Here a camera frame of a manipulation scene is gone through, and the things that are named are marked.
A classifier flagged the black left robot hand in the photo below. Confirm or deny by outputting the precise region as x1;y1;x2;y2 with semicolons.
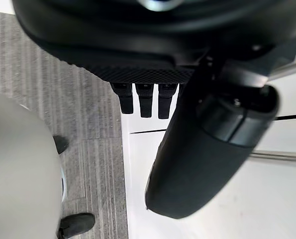
11;0;296;220

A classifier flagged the white cabinet drawer front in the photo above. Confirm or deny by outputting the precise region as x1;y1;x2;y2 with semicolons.
119;56;296;135
122;115;296;239

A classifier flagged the dark robot foot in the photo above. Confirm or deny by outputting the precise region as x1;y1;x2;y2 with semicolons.
53;135;70;155
57;213;96;239

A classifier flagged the steel bar drawer handle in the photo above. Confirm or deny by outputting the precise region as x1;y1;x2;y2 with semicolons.
249;149;296;164
266;57;296;82

